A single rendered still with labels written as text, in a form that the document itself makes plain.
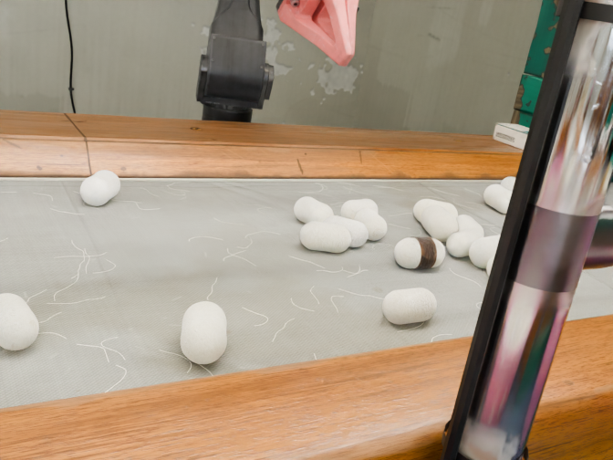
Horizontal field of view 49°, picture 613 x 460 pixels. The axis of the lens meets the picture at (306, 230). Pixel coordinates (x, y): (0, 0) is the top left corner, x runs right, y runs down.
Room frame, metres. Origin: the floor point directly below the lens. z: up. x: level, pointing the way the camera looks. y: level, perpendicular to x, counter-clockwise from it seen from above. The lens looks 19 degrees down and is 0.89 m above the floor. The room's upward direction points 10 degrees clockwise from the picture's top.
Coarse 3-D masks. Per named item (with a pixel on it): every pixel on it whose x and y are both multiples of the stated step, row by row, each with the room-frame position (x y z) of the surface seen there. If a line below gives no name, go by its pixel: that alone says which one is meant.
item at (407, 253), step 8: (400, 240) 0.40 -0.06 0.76; (408, 240) 0.40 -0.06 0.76; (416, 240) 0.40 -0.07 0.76; (400, 248) 0.39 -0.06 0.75; (408, 248) 0.39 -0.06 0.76; (416, 248) 0.39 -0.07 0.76; (440, 248) 0.40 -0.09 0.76; (400, 256) 0.39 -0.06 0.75; (408, 256) 0.39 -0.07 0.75; (416, 256) 0.39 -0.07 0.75; (440, 256) 0.40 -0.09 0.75; (400, 264) 0.39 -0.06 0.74; (408, 264) 0.39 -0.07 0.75; (416, 264) 0.39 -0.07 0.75
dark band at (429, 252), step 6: (420, 240) 0.40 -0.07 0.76; (426, 240) 0.40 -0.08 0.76; (432, 240) 0.40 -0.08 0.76; (426, 246) 0.40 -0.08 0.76; (432, 246) 0.40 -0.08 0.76; (426, 252) 0.39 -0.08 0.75; (432, 252) 0.40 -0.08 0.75; (426, 258) 0.39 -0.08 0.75; (432, 258) 0.40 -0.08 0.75; (420, 264) 0.39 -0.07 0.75; (426, 264) 0.40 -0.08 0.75; (432, 264) 0.40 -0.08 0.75
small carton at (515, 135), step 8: (496, 128) 0.81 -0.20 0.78; (504, 128) 0.80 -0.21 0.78; (512, 128) 0.79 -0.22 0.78; (520, 128) 0.80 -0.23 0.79; (528, 128) 0.81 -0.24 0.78; (496, 136) 0.81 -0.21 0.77; (504, 136) 0.79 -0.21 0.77; (512, 136) 0.79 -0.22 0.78; (520, 136) 0.78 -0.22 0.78; (512, 144) 0.78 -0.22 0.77; (520, 144) 0.77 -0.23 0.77
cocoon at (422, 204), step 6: (420, 204) 0.50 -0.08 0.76; (426, 204) 0.50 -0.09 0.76; (432, 204) 0.50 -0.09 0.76; (438, 204) 0.50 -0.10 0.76; (444, 204) 0.50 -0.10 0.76; (450, 204) 0.50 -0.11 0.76; (414, 210) 0.50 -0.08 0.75; (420, 210) 0.50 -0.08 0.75; (450, 210) 0.49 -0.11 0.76; (456, 210) 0.50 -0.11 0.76; (420, 216) 0.50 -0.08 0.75; (456, 216) 0.50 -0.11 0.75
